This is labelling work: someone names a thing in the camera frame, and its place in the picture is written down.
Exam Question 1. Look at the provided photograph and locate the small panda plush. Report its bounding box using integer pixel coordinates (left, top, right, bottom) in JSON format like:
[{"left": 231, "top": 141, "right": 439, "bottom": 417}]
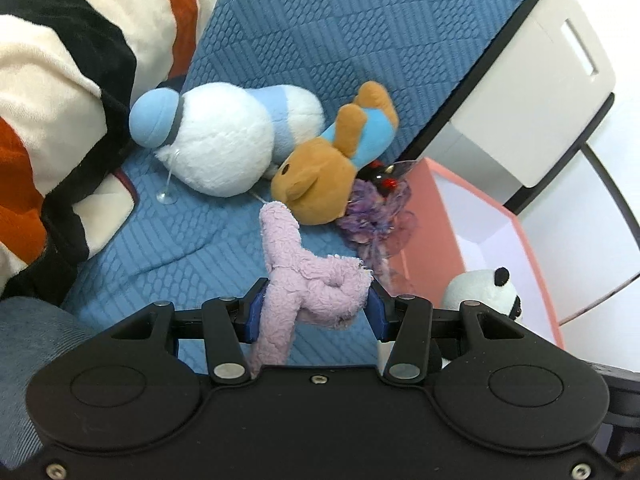
[{"left": 440, "top": 266, "right": 522, "bottom": 320}]

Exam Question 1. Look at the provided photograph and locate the denim clad leg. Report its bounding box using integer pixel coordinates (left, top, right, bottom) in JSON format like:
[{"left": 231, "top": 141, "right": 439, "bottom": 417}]
[{"left": 0, "top": 297, "right": 96, "bottom": 469}]

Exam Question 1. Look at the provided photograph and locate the pink towel plush toy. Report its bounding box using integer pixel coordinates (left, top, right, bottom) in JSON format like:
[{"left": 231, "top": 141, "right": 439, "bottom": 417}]
[{"left": 248, "top": 202, "right": 373, "bottom": 376}]

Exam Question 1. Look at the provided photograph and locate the red and black small toy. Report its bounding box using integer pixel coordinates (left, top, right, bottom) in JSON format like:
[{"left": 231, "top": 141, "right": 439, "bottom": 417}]
[{"left": 357, "top": 159, "right": 398, "bottom": 197}]

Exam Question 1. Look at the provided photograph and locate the beige chair backrest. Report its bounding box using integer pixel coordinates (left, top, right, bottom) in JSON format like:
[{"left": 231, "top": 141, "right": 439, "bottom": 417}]
[{"left": 400, "top": 0, "right": 615, "bottom": 214}]

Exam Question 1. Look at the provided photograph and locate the clear suction cup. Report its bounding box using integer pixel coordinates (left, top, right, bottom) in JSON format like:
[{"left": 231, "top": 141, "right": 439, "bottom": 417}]
[{"left": 156, "top": 150, "right": 180, "bottom": 205}]

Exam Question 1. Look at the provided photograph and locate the purple floral scarf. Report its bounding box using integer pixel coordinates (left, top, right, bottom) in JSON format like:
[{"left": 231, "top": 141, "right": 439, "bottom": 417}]
[{"left": 336, "top": 178, "right": 418, "bottom": 287}]

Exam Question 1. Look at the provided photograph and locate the pink storage box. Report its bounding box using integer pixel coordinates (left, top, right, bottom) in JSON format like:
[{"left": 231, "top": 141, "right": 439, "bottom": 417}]
[{"left": 390, "top": 158, "right": 564, "bottom": 348}]

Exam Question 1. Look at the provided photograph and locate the blue quilted mat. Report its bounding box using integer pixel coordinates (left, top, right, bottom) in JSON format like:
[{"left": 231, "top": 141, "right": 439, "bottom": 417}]
[{"left": 60, "top": 0, "right": 544, "bottom": 376}]

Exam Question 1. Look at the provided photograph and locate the white and blue duck plush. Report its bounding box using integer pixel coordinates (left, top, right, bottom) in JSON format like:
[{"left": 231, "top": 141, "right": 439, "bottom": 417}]
[{"left": 129, "top": 82, "right": 324, "bottom": 197}]

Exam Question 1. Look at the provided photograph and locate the striped fleece blanket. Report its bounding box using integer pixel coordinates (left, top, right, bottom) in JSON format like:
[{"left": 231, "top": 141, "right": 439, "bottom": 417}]
[{"left": 1, "top": 0, "right": 216, "bottom": 304}]

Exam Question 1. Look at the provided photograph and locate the brown bear plush blue shirt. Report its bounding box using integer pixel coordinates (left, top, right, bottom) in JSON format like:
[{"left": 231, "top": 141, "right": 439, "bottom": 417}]
[{"left": 271, "top": 80, "right": 399, "bottom": 226}]

